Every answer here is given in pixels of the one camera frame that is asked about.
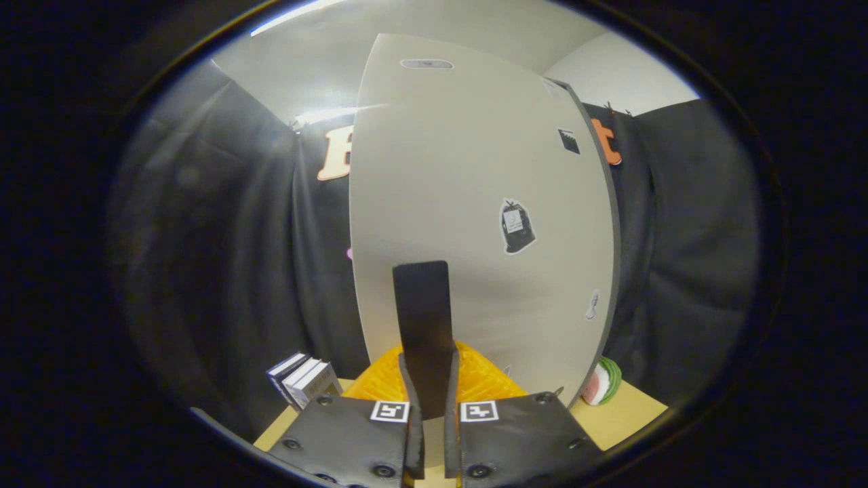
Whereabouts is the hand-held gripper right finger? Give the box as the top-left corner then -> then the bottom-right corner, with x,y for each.
422,260 -> 606,488

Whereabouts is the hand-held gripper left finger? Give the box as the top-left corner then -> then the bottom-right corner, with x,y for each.
267,261 -> 427,488

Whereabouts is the small white-cover book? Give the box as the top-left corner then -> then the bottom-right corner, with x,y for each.
281,357 -> 325,409
290,362 -> 344,411

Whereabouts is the small dark-cover book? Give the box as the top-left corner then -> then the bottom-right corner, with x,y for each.
267,352 -> 311,407

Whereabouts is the watermelon slice toy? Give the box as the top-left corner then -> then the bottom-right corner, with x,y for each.
581,357 -> 623,407

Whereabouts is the black backdrop cloth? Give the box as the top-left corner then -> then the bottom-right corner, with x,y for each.
112,60 -> 762,438

